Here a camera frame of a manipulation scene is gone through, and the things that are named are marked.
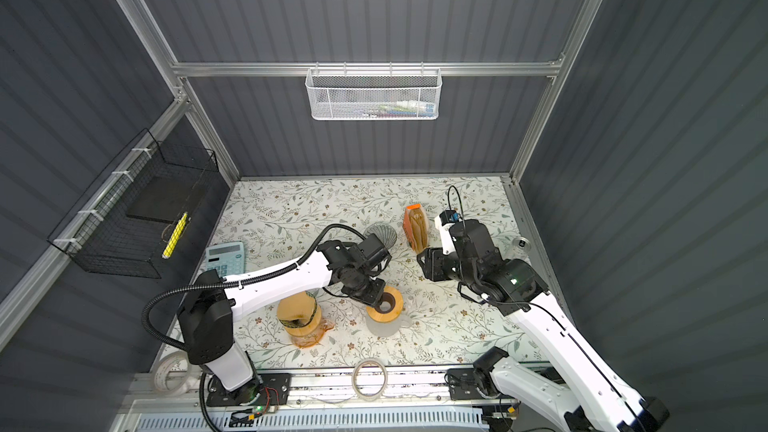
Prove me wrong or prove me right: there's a clear tape roll left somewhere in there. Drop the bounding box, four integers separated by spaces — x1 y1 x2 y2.
151 351 201 397

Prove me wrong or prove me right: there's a green glass dripper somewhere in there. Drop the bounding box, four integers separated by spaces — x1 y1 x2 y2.
277 293 324 338

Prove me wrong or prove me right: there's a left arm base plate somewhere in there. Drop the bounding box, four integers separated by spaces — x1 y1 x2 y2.
205 373 292 407

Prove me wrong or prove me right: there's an orange glass carafe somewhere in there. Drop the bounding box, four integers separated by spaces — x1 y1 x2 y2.
291 319 335 349

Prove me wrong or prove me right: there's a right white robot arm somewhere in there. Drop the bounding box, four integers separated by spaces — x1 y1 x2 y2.
417 210 670 431

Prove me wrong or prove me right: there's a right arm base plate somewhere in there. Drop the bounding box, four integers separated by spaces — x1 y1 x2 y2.
444 368 499 401

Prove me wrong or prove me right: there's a clear plastic bottle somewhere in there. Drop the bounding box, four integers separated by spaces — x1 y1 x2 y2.
512 236 531 253

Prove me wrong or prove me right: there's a tape roll centre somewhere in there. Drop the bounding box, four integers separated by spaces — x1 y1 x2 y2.
351 358 389 402

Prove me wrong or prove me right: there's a light blue calculator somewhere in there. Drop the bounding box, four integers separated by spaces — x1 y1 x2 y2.
202 242 245 278

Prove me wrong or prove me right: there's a white wire basket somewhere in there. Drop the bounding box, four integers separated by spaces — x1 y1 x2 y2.
305 64 443 121

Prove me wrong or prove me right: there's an orange coffee filter box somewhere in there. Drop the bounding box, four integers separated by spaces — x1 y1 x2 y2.
403 204 429 254

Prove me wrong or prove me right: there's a grey glass dripper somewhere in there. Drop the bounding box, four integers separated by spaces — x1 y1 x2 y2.
364 222 397 249

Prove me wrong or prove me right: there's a yellow striped stick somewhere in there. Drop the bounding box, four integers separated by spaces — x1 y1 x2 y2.
161 212 189 260

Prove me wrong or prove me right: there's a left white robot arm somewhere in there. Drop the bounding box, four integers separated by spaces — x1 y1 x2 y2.
141 223 391 393

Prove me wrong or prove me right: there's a white vented cable duct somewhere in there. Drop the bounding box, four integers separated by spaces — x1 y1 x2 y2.
134 406 490 432

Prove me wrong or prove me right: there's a black wire basket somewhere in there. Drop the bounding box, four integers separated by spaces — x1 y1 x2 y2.
48 131 220 279

